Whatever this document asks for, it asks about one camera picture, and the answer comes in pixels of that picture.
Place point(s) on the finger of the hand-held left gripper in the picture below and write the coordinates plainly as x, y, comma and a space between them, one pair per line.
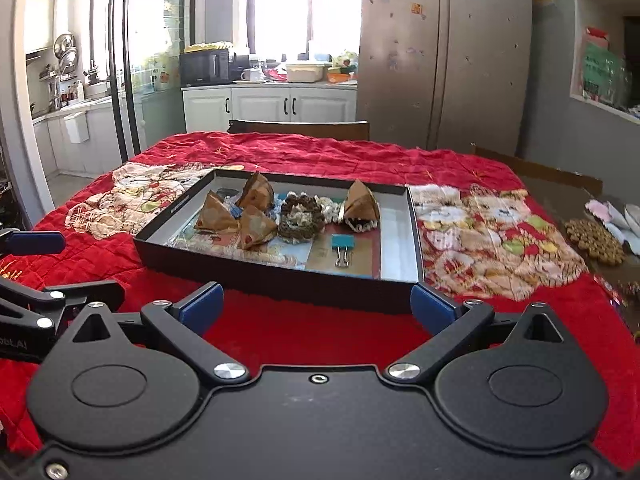
85, 296
35, 242

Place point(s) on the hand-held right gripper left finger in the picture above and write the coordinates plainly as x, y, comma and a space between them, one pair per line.
202, 305

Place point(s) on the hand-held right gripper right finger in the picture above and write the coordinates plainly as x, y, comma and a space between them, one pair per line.
432, 307

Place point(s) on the black shallow cardboard box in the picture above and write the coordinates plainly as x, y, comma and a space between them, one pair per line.
395, 240

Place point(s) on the brown triangular paper packet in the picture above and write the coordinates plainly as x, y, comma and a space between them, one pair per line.
256, 194
215, 215
360, 202
257, 230

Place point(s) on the black white-edged crochet scrunchie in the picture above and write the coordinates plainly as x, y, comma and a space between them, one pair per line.
360, 226

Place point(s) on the teal binder clip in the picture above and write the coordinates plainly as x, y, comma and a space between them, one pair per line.
343, 244

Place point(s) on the brown crochet scrunchie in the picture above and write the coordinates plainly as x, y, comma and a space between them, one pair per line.
300, 220

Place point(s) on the cream crochet scrunchie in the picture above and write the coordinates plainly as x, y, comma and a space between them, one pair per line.
331, 209

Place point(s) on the red printed blanket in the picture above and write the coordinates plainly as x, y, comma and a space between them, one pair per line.
500, 270

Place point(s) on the white hanging bin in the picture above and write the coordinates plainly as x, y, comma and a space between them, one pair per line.
76, 127

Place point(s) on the brown wooden bead trivet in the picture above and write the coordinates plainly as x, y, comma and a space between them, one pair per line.
595, 241

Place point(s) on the dark wooden chair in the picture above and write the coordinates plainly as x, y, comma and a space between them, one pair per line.
545, 170
300, 129

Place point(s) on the hanging metal pot lids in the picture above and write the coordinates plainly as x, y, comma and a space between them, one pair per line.
66, 55

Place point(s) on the pink white cloth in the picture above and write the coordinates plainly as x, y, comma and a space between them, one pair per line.
602, 212

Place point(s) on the white kitchen cabinet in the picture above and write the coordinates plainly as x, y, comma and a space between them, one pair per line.
260, 107

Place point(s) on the grey plate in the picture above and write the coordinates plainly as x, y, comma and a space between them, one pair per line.
634, 220

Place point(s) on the white mug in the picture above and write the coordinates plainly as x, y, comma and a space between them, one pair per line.
249, 75

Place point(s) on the black microwave oven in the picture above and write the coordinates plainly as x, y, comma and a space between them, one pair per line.
202, 67

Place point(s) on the silver double-door refrigerator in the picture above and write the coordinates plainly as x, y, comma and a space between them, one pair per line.
440, 60

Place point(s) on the beige plastic container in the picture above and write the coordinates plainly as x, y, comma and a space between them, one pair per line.
302, 72

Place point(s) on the black sliding door frame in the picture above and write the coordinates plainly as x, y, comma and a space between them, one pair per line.
125, 70

